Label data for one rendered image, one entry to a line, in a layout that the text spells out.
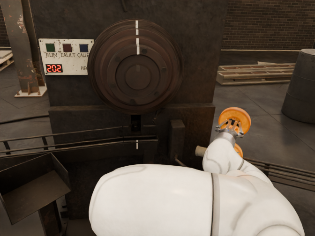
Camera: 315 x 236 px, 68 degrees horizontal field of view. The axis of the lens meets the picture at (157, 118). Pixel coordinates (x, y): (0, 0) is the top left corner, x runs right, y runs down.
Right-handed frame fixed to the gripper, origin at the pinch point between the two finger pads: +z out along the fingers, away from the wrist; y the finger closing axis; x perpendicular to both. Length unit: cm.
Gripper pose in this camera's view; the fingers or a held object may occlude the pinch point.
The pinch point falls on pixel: (234, 119)
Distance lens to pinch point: 123.8
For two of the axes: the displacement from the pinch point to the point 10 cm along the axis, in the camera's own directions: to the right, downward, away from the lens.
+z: 4.5, -4.4, 7.7
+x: 0.1, -8.6, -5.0
